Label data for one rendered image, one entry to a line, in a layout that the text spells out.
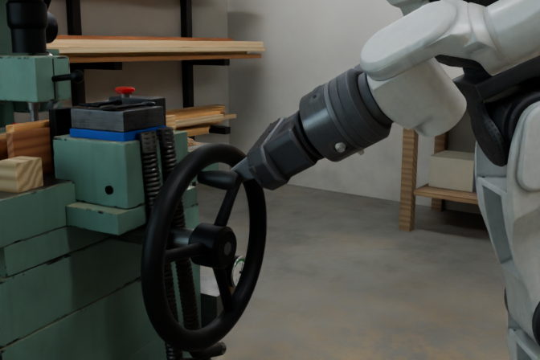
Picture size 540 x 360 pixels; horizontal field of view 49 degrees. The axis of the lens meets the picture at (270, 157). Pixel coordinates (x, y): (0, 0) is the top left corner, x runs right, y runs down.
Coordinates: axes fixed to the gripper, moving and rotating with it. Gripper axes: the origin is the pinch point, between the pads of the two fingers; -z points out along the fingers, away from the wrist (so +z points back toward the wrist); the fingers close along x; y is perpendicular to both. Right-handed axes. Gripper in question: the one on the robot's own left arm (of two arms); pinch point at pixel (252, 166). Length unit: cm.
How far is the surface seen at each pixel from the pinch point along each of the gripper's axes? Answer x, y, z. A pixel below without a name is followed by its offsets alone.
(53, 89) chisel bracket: 9.7, 23.8, -27.6
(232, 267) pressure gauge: 19.7, -20.2, -29.5
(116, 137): -1.0, 12.8, -14.0
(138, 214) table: -3.4, 2.5, -17.3
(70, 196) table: -4.2, 9.7, -24.5
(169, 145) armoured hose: 4.2, 7.3, -11.8
